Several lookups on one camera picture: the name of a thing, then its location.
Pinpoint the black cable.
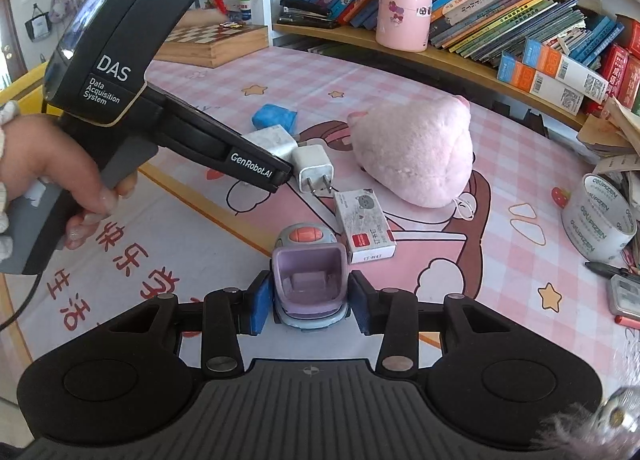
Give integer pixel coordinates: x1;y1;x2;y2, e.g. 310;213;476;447
0;273;43;331

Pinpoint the pink checkered desktop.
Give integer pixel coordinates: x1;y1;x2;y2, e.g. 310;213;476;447
0;48;640;391

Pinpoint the pile of papers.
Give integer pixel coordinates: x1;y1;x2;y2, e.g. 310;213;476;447
575;95;640;271

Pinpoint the pale purple bag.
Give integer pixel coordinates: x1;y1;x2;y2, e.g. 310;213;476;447
50;0;83;24

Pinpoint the black white tote bag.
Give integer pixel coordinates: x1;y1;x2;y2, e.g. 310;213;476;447
25;3;52;42

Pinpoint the blue clay lump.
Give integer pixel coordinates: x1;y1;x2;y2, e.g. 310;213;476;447
251;103;298;131

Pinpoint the small digital timer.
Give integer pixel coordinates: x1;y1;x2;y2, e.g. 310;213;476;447
607;273;640;316

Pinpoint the wooden chess board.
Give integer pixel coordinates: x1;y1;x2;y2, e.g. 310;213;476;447
159;23;271;68

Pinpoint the white bookshelf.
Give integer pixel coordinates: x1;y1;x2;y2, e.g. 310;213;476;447
160;0;640;133

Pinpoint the yellow cardboard box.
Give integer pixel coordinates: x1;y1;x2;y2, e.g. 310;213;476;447
0;60;48;108

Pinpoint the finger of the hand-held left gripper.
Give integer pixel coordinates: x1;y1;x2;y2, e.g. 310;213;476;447
269;155;297;194

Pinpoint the greyish white charger block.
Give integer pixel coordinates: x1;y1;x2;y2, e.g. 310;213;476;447
244;124;301;161

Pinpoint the row of leaning books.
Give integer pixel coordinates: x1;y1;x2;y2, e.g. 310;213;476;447
290;0;626;64

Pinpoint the orange blue carton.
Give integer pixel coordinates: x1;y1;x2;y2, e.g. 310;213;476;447
522;38;610;104
497;53;585;116

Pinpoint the white charger plug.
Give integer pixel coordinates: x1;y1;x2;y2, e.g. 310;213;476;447
291;144;336;196

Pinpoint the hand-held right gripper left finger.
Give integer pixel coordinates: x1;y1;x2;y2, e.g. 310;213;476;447
102;271;275;373

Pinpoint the pink cartoon cup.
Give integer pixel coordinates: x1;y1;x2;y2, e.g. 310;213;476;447
375;0;437;52

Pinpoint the fluffy pale cloth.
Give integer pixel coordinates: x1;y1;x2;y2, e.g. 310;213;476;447
537;385;640;460

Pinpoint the person's left hand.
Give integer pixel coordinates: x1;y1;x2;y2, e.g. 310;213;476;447
0;115;138;251

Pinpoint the row of red books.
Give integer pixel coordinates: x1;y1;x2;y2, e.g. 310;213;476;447
585;15;640;116

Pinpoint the small white staples box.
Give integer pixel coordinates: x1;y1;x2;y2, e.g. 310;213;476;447
333;189;397;265

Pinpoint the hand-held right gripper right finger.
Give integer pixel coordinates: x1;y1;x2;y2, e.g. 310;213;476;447
348;271;523;373

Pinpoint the pink plush toy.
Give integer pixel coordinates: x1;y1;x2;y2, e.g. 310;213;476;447
347;94;475;208

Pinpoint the purple toy car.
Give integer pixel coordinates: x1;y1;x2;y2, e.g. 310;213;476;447
271;223;350;330

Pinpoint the black stapler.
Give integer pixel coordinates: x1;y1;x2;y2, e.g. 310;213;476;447
277;0;333;30

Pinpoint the white tape roll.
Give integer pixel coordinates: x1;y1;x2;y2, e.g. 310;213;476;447
561;173;638;263

